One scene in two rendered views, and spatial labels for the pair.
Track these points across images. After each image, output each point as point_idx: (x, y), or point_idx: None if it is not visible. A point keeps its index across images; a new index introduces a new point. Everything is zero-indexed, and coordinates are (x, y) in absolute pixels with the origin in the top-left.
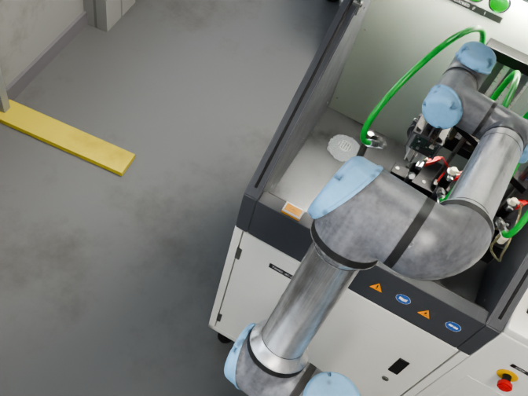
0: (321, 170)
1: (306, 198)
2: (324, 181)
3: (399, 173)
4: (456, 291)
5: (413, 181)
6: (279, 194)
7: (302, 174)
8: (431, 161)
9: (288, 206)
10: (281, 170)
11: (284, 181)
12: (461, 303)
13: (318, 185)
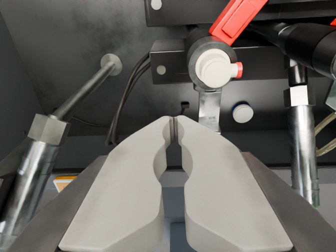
0: (52, 12)
1: (75, 81)
2: (72, 33)
3: (168, 17)
4: (319, 88)
5: (211, 17)
6: (46, 97)
7: (38, 42)
8: (253, 15)
9: (60, 186)
10: (6, 104)
11: (33, 75)
12: (332, 176)
13: (70, 46)
